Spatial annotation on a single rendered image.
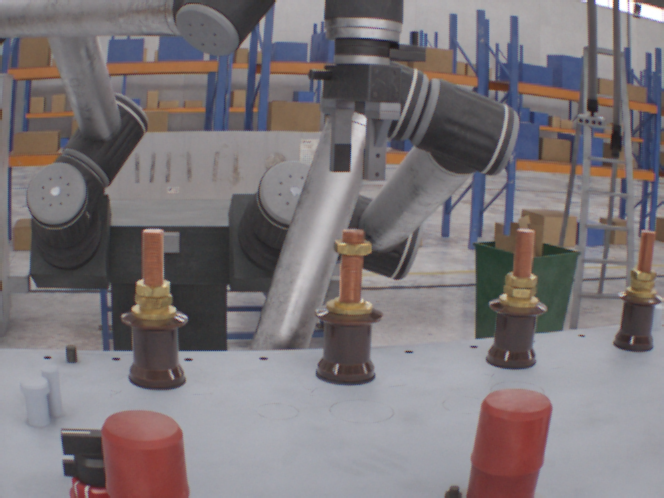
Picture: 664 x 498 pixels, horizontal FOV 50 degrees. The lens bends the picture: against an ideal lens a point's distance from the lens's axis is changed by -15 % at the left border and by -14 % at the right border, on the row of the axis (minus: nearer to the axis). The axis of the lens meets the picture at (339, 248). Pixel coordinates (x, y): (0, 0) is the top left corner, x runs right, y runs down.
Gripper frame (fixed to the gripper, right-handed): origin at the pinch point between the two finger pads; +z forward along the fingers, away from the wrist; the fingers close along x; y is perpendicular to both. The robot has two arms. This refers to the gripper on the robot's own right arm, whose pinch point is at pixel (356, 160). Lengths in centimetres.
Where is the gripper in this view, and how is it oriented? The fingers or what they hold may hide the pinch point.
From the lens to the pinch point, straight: 107.6
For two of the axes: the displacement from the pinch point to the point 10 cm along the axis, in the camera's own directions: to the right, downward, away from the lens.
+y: -8.9, 0.4, -4.6
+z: -0.5, 9.8, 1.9
